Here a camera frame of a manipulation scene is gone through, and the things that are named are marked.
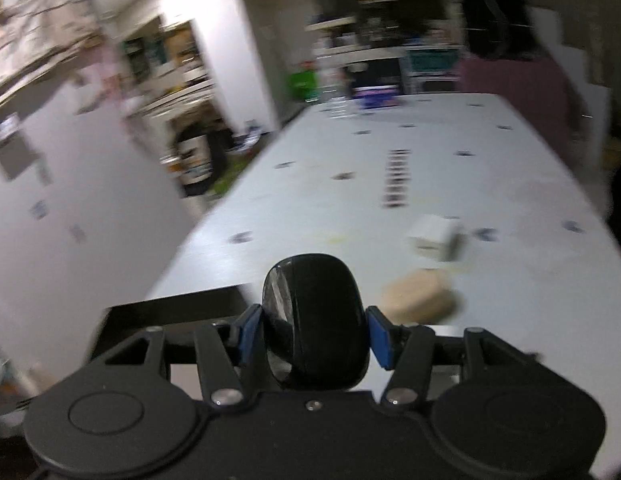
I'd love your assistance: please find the black cardboard box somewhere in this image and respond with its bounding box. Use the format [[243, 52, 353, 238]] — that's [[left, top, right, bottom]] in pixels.
[[93, 284, 262, 367]]

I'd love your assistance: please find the grey wall box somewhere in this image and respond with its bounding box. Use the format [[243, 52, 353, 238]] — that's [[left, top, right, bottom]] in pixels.
[[0, 115, 40, 182]]

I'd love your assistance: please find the black computer mouse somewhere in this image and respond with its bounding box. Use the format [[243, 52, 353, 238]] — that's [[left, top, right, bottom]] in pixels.
[[262, 254, 370, 392]]

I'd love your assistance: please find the green plastic bag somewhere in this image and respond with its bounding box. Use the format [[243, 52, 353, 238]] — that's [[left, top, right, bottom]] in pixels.
[[288, 67, 319, 104]]

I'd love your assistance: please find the pink chair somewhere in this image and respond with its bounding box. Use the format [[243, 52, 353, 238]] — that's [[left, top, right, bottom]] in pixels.
[[455, 56, 577, 163]]

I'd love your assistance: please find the white heart-print tablecloth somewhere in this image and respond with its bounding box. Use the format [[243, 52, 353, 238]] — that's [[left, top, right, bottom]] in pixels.
[[145, 92, 621, 480]]

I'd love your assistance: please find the blue tissue pack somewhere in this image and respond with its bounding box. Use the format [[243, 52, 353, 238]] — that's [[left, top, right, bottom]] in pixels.
[[355, 85, 399, 109]]

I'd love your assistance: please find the beige oval case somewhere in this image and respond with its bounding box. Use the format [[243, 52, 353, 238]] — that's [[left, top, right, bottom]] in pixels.
[[381, 269, 457, 325]]

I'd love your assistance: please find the white cube charger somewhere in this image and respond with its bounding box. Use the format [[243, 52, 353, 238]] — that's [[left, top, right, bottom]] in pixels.
[[405, 214, 464, 263]]

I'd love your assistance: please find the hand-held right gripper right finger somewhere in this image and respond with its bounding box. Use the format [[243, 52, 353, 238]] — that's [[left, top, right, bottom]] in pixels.
[[365, 305, 540, 407]]

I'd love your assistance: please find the black stool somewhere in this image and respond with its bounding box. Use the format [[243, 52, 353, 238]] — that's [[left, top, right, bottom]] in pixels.
[[173, 117, 229, 197]]

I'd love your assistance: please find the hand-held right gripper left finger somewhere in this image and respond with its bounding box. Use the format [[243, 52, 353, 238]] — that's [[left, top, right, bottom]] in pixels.
[[92, 305, 265, 407]]

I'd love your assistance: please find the teal licence plate sign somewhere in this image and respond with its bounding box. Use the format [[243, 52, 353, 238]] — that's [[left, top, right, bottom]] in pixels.
[[405, 47, 461, 79]]

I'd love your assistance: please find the clear water bottle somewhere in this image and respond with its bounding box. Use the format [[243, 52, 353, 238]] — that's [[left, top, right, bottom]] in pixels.
[[325, 67, 349, 117]]

